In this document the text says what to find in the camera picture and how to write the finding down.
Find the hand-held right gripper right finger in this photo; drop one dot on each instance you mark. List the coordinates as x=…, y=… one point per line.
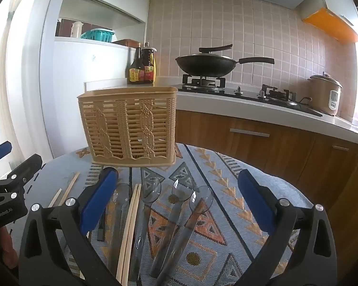
x=256, y=199

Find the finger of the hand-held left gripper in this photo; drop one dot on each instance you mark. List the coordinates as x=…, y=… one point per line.
x=1, y=152
x=26, y=169

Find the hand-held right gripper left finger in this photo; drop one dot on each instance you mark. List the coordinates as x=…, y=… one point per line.
x=97, y=202

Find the clear plastic spoon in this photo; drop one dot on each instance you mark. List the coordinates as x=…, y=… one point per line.
x=150, y=189
x=182, y=189
x=201, y=198
x=122, y=195

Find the wooden chopstick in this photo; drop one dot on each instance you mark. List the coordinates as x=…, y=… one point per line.
x=128, y=229
x=55, y=198
x=132, y=235
x=73, y=183

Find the beige woven plastic basket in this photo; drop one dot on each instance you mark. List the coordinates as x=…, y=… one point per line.
x=128, y=125

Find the person's left hand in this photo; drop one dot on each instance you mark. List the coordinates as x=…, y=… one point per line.
x=9, y=247

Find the wooden kitchen cabinet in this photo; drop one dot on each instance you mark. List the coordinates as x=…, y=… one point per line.
x=286, y=161

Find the patterned blue tablecloth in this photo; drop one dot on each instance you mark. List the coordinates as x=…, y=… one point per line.
x=226, y=244

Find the white kitchen countertop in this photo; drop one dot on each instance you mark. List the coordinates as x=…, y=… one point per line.
x=226, y=101

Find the black gas stove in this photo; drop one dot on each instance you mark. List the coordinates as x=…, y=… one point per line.
x=250, y=95

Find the beige rice cooker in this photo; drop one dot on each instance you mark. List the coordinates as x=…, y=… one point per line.
x=323, y=95

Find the dark soy sauce bottle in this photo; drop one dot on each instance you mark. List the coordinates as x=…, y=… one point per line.
x=134, y=71

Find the black wok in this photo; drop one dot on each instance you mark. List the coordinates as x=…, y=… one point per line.
x=205, y=68

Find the white jug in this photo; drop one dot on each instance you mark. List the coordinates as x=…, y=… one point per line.
x=76, y=29

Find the red label sauce bottle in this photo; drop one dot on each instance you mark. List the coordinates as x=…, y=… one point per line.
x=148, y=68

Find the yellow bottle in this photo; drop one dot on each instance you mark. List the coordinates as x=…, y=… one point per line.
x=154, y=65

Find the teal plastic basket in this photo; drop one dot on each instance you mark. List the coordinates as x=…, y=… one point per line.
x=97, y=35

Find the black wok lid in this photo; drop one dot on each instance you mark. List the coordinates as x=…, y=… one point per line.
x=214, y=48

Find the brown box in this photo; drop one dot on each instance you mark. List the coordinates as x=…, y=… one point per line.
x=125, y=42

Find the orange wall cabinet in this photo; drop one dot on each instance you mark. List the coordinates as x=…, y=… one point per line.
x=331, y=23

